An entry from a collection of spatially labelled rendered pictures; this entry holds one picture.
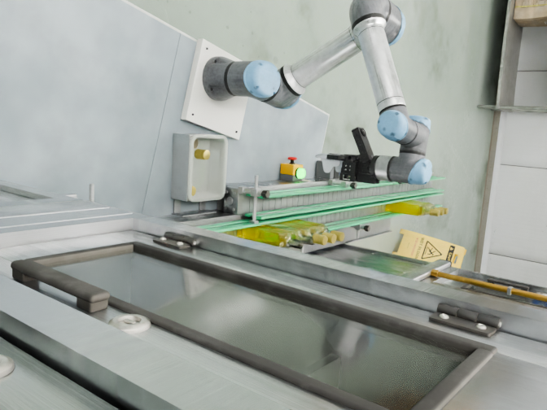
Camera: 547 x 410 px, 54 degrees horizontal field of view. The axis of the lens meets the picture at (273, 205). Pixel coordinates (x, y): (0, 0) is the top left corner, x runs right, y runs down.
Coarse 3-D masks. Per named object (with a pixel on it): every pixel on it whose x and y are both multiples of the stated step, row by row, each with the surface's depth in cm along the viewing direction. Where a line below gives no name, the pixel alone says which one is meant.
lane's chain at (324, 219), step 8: (416, 200) 314; (424, 200) 324; (368, 208) 268; (376, 208) 275; (384, 208) 282; (320, 216) 233; (328, 216) 239; (336, 216) 244; (344, 216) 250; (352, 216) 256; (224, 232) 185; (232, 232) 189
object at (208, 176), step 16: (192, 144) 173; (208, 144) 189; (224, 144) 186; (192, 160) 174; (208, 160) 190; (224, 160) 186; (192, 176) 185; (208, 176) 191; (224, 176) 187; (208, 192) 190; (224, 192) 188
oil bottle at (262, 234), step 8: (240, 232) 189; (248, 232) 187; (256, 232) 185; (264, 232) 183; (272, 232) 181; (280, 232) 181; (256, 240) 185; (264, 240) 183; (272, 240) 181; (280, 240) 179
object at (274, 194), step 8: (432, 176) 326; (360, 184) 251; (368, 184) 251; (376, 184) 254; (384, 184) 259; (392, 184) 266; (272, 192) 199; (280, 192) 202; (288, 192) 201; (296, 192) 202; (304, 192) 206; (312, 192) 210; (320, 192) 215
